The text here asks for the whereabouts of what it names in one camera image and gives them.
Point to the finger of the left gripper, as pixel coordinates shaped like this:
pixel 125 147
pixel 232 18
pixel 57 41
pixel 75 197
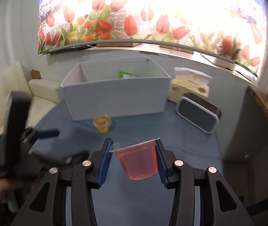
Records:
pixel 44 134
pixel 68 160

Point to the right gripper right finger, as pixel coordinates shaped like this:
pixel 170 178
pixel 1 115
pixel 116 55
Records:
pixel 219 205

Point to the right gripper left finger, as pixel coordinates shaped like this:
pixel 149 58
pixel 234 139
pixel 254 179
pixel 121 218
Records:
pixel 46 205

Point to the pink jelly cup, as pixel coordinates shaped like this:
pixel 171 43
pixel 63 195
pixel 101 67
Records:
pixel 139 160

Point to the yellow jelly cup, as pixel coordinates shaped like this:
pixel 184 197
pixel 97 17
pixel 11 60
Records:
pixel 102 123

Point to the cream leather sofa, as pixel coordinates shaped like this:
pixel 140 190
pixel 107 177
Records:
pixel 45 94

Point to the blue tablecloth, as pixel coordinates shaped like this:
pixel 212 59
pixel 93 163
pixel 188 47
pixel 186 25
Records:
pixel 132 193

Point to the black grey speaker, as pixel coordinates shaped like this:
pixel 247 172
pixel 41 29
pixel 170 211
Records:
pixel 199 112

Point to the white storage box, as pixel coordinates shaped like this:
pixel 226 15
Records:
pixel 94 88

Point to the green snack packet in box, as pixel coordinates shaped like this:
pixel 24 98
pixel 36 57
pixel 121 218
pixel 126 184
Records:
pixel 125 75

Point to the tissue box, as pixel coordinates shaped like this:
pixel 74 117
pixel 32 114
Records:
pixel 186 81

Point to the tulip window blind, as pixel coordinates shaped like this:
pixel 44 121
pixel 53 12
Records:
pixel 235 29

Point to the grey blind bottom rail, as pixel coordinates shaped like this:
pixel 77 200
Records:
pixel 131 43

